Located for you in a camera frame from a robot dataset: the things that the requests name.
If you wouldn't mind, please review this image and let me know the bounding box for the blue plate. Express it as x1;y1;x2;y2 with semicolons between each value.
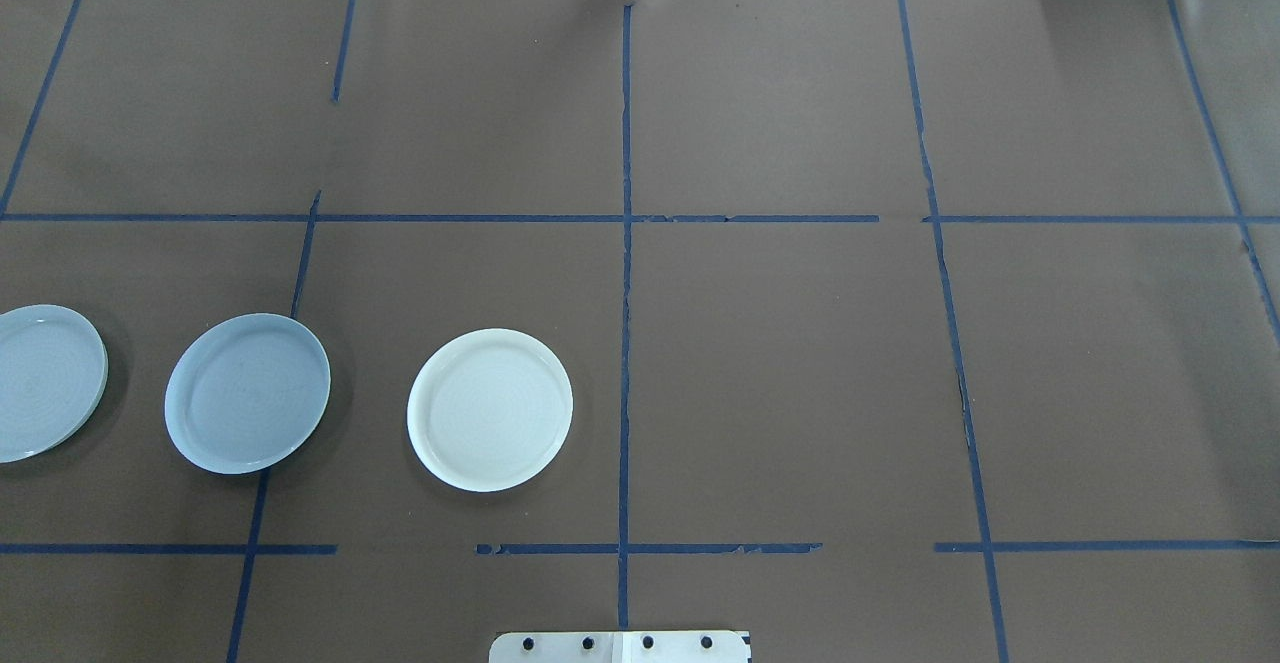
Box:
164;313;332;475

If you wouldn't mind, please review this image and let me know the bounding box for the white plate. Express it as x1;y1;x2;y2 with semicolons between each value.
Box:
407;329;575;493

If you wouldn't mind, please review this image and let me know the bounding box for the white pedestal base with bolts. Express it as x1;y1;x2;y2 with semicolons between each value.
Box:
489;630;752;663

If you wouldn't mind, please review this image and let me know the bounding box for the pale grey-blue plate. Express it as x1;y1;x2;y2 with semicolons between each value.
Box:
0;305;109;464

